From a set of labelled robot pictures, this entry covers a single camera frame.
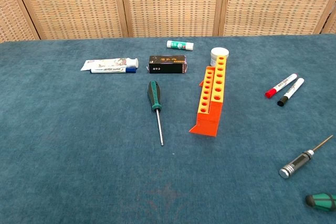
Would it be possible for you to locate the black cap whiteboard marker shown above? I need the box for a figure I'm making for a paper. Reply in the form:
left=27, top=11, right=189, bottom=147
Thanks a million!
left=277, top=78, right=305, bottom=108

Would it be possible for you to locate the white round jar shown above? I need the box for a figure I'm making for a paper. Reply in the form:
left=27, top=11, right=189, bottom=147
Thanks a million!
left=210, top=47, right=229, bottom=67

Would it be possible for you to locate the blue table cloth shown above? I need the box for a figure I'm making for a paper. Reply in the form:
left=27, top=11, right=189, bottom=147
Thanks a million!
left=0, top=34, right=336, bottom=224

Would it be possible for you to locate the short green black screwdriver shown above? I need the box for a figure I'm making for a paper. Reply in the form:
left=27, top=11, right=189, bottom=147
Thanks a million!
left=305, top=193, right=336, bottom=212

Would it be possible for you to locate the wicker folding screen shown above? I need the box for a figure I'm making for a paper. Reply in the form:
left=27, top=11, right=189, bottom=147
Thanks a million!
left=0, top=0, right=336, bottom=43

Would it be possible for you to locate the red cap whiteboard marker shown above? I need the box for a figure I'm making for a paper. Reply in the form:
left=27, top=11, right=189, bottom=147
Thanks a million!
left=265, top=73, right=298, bottom=99

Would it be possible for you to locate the silver precision screwdriver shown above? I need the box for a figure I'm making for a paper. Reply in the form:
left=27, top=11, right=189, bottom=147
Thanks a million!
left=278, top=134, right=334, bottom=179

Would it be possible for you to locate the blue cap whiteboard marker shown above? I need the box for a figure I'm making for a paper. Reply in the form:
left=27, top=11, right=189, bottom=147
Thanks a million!
left=90, top=67, right=137, bottom=74

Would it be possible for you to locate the long green black screwdriver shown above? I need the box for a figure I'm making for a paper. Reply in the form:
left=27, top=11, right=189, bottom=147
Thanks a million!
left=148, top=80, right=164, bottom=146

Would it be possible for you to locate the white green glue stick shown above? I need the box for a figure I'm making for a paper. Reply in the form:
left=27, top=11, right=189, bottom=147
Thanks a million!
left=166, top=40, right=195, bottom=51

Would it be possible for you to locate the black rectangular box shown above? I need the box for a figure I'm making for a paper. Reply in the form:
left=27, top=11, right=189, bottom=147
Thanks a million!
left=145, top=55, right=187, bottom=74

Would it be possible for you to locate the orange tube rack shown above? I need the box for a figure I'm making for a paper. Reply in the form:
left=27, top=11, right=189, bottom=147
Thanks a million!
left=188, top=56, right=227, bottom=137

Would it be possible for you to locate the white toothpaste tube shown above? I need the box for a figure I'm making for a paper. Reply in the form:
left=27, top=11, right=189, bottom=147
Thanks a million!
left=80, top=57, right=139, bottom=72

